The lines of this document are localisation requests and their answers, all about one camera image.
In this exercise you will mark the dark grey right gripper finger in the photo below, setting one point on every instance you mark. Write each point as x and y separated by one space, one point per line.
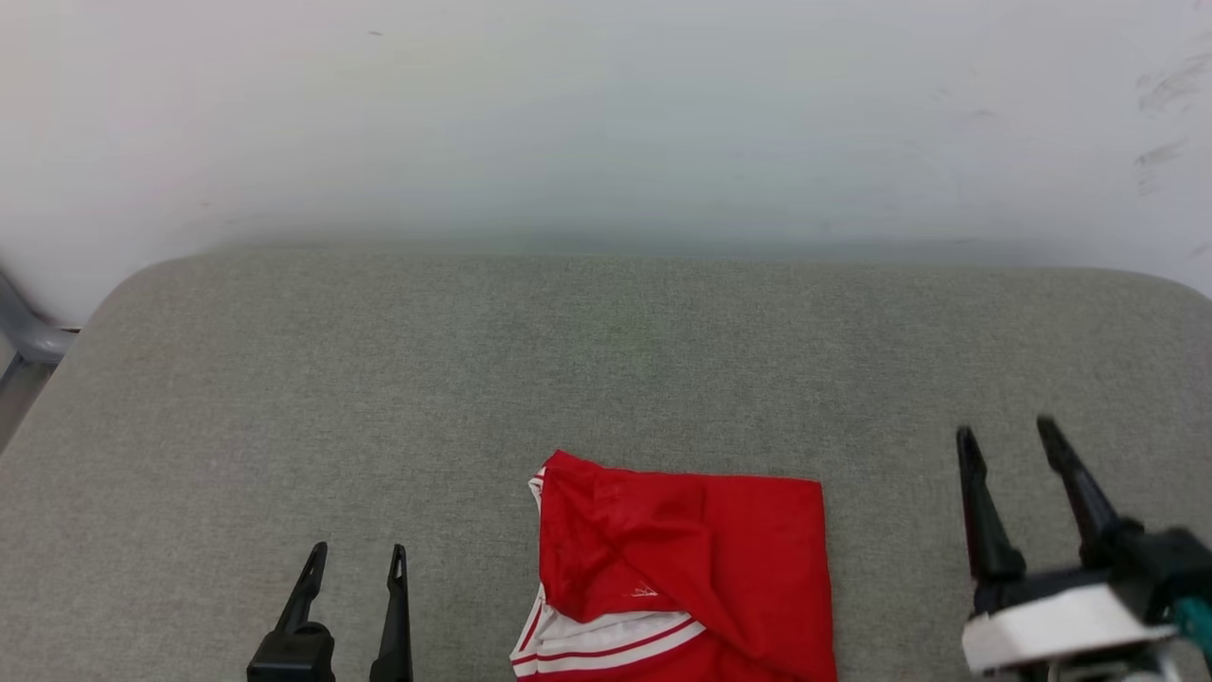
1079 488
989 535

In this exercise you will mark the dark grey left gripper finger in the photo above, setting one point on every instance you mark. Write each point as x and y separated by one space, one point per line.
395 625
294 649

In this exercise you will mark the red and white garment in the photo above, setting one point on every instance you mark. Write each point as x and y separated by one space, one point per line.
739 549

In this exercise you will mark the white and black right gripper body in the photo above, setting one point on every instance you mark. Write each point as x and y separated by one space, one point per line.
1070 625

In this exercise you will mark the grey metal frame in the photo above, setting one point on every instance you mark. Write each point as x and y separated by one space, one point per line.
28 343

